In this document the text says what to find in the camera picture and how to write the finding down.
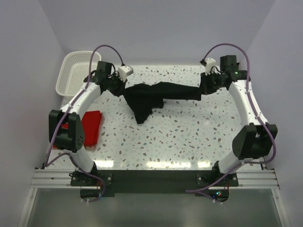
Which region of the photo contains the black t shirt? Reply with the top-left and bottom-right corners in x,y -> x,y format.
123,82 -> 201,124

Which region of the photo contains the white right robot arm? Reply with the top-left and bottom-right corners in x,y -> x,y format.
200,55 -> 277,186

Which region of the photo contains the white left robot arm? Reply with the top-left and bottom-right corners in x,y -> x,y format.
48,61 -> 134,185

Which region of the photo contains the red folded t shirt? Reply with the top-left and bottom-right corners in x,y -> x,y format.
53,111 -> 102,153

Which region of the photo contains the white plastic basket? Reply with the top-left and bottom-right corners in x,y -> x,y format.
55,51 -> 92,96

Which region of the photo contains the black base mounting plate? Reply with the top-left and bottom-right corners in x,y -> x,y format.
69,170 -> 239,201

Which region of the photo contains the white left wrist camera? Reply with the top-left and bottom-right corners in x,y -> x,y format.
117,65 -> 134,82

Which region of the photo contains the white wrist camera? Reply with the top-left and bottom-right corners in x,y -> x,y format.
117,65 -> 134,82
205,58 -> 216,75

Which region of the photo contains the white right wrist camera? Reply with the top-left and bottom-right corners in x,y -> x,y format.
205,58 -> 216,75

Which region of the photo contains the aluminium frame rail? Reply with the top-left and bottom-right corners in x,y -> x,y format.
30,169 -> 280,189

